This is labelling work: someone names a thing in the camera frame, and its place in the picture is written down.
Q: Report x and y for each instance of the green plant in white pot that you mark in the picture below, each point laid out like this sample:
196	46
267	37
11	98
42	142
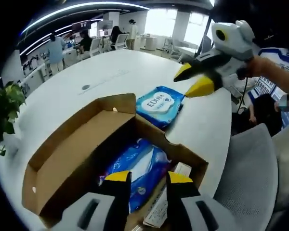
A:
8	108

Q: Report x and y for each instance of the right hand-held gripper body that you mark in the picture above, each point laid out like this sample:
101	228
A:
236	41

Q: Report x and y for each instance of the brown cardboard shoe box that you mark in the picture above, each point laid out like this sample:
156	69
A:
69	149

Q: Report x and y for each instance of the blue white sign board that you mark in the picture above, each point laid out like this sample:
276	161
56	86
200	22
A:
277	57

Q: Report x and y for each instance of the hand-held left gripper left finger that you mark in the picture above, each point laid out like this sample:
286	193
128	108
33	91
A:
110	204

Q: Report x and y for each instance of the dark blue soft pack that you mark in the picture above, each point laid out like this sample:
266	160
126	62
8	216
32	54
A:
142	166

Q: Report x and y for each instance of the grey mesh chair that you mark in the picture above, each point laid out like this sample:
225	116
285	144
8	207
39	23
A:
248	168

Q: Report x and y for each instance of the person's beige clothing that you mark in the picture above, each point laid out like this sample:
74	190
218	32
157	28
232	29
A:
287	168

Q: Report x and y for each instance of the ceiling light strip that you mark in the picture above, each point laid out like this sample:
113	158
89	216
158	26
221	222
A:
74	14

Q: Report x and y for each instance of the white mesh office chair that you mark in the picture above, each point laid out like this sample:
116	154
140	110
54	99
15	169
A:
121	41
96	47

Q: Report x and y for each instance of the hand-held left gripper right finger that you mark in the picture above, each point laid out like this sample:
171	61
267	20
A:
195	207

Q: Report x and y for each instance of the round grey table cap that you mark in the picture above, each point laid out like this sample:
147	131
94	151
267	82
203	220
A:
86	86

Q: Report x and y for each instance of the light blue wet wipes pack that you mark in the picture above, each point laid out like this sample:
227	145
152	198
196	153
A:
159	106

